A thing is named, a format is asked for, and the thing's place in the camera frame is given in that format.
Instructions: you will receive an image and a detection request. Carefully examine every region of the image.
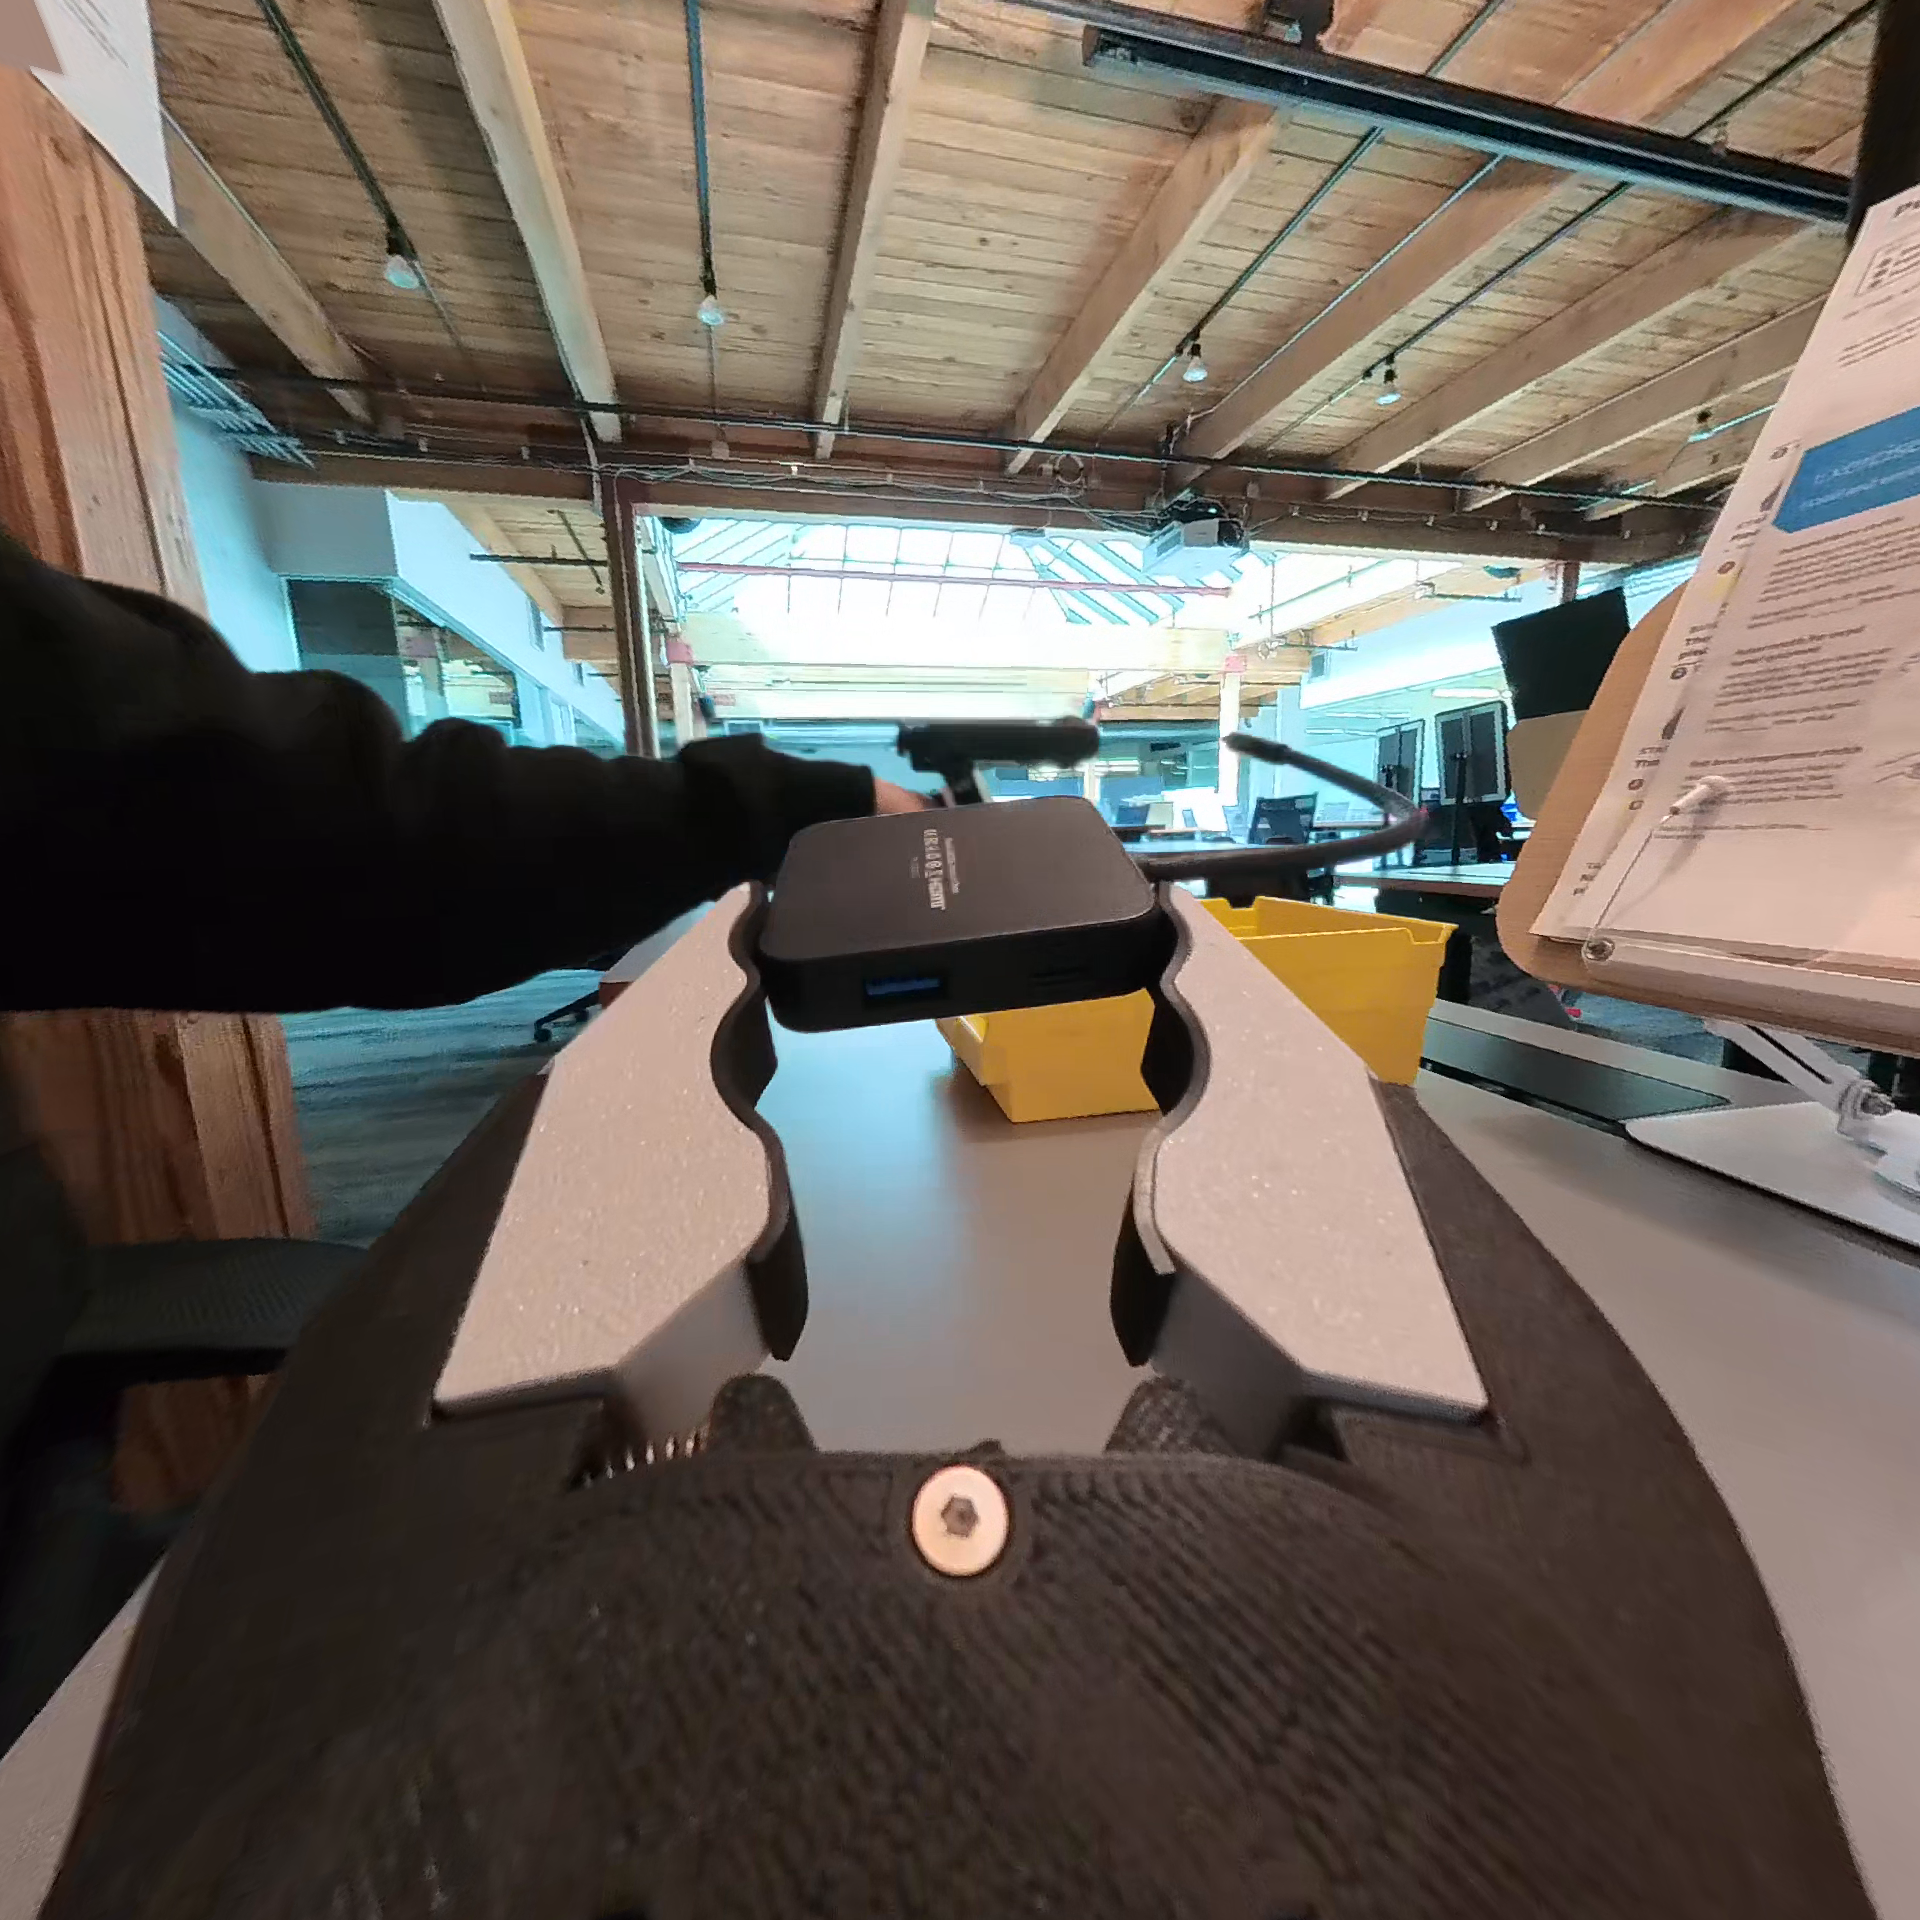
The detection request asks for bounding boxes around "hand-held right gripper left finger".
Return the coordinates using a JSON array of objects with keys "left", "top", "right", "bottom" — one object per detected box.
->
[{"left": 432, "top": 881, "right": 811, "bottom": 1445}]

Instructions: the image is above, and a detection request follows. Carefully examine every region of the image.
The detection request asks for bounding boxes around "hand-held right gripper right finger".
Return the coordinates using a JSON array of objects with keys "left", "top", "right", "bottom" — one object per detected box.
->
[{"left": 1111, "top": 885, "right": 1493, "bottom": 1468}]

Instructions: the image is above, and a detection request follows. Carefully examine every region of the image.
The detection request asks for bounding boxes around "black usb hub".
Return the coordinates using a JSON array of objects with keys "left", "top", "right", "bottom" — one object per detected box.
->
[{"left": 752, "top": 728, "right": 1431, "bottom": 1037}]

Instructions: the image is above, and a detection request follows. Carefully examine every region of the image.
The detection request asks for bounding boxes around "yellow plastic bin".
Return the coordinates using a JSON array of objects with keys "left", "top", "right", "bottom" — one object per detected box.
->
[{"left": 935, "top": 896, "right": 1461, "bottom": 1127}]

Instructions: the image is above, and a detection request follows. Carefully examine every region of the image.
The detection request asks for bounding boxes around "person's left forearm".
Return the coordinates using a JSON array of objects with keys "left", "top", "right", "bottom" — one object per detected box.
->
[{"left": 0, "top": 532, "right": 882, "bottom": 1020}]

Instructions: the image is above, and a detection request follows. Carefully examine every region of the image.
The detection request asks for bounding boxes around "ceiling projector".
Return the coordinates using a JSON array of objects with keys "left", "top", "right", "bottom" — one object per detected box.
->
[{"left": 1147, "top": 503, "right": 1251, "bottom": 579}]

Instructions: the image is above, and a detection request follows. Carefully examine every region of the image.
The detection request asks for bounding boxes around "wooden document board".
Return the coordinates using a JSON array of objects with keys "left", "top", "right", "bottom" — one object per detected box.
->
[{"left": 1498, "top": 188, "right": 1920, "bottom": 1055}]

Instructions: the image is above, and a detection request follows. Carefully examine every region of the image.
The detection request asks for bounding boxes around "white stand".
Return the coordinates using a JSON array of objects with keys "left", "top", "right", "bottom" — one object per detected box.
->
[{"left": 1628, "top": 1016, "right": 1920, "bottom": 1249}]

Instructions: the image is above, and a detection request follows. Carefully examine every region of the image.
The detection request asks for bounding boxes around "printed instruction sheet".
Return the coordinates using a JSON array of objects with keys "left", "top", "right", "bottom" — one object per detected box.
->
[{"left": 1536, "top": 188, "right": 1920, "bottom": 963}]

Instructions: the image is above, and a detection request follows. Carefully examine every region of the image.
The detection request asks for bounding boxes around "white paper notice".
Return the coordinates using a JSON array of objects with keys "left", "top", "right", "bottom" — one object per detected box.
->
[{"left": 0, "top": 0, "right": 179, "bottom": 227}]

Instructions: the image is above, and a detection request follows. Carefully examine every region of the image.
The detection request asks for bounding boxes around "black ceiling track rail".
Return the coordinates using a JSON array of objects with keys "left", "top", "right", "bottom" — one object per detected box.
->
[{"left": 1079, "top": 0, "right": 1853, "bottom": 227}]

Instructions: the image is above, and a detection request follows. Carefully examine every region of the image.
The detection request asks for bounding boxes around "wooden post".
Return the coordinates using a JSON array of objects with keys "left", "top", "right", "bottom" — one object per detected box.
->
[{"left": 0, "top": 65, "right": 314, "bottom": 1508}]

